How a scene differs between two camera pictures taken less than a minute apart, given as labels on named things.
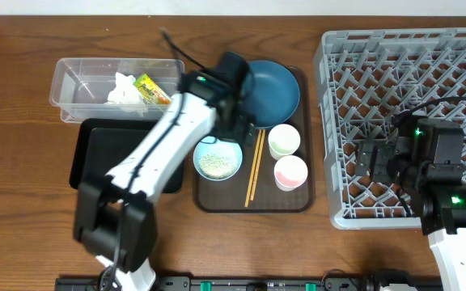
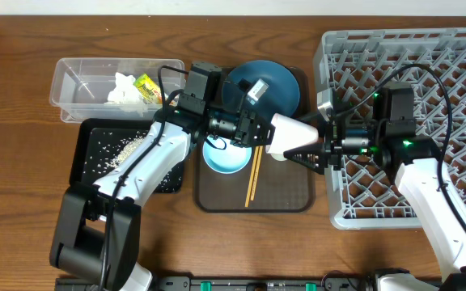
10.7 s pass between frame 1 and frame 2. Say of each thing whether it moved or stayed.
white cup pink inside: moved
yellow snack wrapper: stayed
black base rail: stayed
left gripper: stayed
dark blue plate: stayed
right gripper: moved
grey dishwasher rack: stayed
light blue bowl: moved
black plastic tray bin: stayed
